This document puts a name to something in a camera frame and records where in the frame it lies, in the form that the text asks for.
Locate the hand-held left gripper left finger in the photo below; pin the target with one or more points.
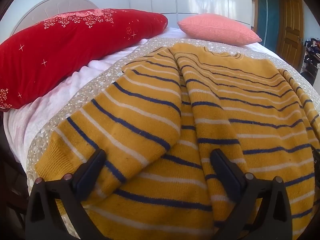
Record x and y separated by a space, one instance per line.
88 177

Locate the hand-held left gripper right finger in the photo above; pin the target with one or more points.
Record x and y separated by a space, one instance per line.
228 180

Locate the yellow striped knit sweater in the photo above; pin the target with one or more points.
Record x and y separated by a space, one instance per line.
225 120

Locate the white fleece bed sheet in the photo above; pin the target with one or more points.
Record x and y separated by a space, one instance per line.
37 115

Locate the beige spotted blanket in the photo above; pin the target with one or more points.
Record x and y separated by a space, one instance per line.
100 85

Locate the red velvet pillow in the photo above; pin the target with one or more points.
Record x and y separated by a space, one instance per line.
70 50

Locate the pink ribbed pillow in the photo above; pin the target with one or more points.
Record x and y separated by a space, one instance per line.
217 28

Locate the cluttered shelf unit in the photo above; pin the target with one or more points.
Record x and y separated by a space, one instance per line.
312 48

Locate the wooden door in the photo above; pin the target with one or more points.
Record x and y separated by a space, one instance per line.
291 30

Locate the teal glass door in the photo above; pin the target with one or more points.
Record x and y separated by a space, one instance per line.
267 17

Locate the white bed headboard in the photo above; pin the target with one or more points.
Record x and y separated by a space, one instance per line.
50 5

